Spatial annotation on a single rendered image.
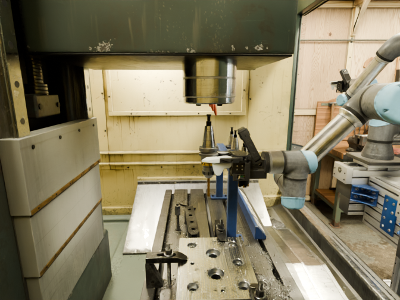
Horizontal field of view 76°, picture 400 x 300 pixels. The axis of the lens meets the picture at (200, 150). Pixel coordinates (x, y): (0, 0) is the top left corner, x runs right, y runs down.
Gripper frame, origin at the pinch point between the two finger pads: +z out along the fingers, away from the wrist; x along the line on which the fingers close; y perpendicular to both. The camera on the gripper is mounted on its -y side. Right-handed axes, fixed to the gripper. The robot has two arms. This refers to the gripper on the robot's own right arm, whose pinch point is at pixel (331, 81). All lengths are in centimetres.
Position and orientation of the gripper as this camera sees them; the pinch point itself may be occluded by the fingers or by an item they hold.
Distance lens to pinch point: 217.9
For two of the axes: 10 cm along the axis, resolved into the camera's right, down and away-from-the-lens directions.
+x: 9.6, -1.9, 2.1
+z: -2.5, -2.1, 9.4
